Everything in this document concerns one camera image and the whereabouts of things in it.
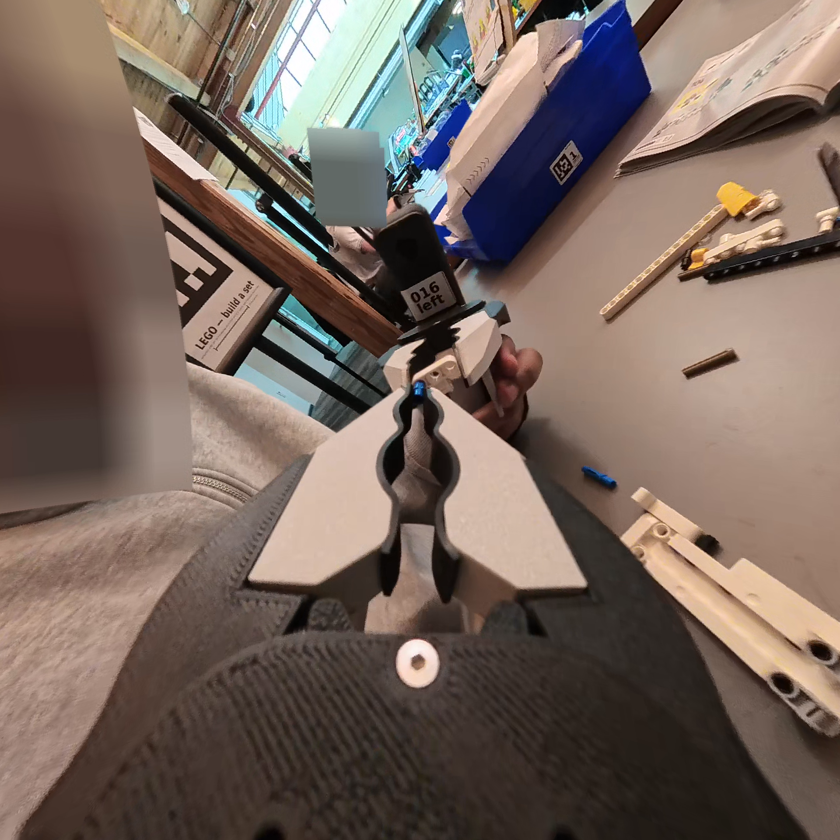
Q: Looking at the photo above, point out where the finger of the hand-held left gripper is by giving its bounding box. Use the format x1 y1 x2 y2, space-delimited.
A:
384 344 431 395
458 316 504 385

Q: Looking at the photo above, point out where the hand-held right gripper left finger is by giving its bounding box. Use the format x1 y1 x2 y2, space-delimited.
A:
247 392 403 630

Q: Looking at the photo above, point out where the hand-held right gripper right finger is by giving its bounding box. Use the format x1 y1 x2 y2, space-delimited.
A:
427 394 587 631

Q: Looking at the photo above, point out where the white lego bracket piece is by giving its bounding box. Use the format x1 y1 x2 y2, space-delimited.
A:
420 354 464 395

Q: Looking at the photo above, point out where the long white lego beam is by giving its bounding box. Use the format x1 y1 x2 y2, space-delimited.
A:
600 203 731 322

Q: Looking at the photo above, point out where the tan lego axle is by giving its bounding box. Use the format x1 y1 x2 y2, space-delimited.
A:
682 349 739 379

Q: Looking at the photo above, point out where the white lego connector cluster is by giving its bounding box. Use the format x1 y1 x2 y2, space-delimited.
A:
698 219 786 265

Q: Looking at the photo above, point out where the long black lego beam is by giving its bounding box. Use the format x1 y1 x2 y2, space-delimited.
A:
704 232 840 282

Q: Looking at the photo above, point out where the person's left hand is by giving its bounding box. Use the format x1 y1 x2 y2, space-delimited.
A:
472 347 545 442

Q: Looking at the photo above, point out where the blue plastic bin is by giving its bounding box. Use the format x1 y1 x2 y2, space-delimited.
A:
420 0 652 265

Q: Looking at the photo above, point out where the wooden railing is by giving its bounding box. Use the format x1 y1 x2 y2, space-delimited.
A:
140 136 403 359

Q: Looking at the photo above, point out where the black and white sign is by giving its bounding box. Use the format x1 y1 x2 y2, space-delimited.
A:
156 196 291 376

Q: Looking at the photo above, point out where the person's grey hoodie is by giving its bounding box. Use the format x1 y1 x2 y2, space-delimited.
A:
0 364 460 840

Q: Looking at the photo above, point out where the yellow brick separator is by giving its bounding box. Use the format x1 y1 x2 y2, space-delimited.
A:
714 183 757 218

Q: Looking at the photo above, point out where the open instruction booklet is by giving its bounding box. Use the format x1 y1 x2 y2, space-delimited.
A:
615 0 840 180

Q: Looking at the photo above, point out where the white lego frame assembly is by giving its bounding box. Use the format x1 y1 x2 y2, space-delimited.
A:
619 486 840 738

